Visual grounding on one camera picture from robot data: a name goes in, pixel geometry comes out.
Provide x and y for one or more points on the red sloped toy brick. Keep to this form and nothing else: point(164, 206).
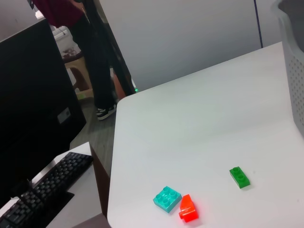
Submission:
point(188, 210)

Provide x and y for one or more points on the green toy brick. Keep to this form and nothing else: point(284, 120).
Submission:
point(240, 178)

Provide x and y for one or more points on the grey perforated storage bin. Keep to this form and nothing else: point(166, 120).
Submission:
point(294, 71)

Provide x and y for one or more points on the standing person maroon top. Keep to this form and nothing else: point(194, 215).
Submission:
point(95, 59)

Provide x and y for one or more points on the beige plastic stool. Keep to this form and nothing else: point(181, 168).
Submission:
point(80, 76)

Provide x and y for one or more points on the teal flat toy plate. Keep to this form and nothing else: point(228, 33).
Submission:
point(167, 198)

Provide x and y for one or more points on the white plastic container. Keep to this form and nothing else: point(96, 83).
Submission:
point(64, 39)

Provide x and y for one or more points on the white side desk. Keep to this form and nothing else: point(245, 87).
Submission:
point(80, 209)

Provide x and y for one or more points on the black computer monitor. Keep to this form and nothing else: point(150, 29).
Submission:
point(31, 95)

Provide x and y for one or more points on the black computer keyboard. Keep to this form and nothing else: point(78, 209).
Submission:
point(47, 185)

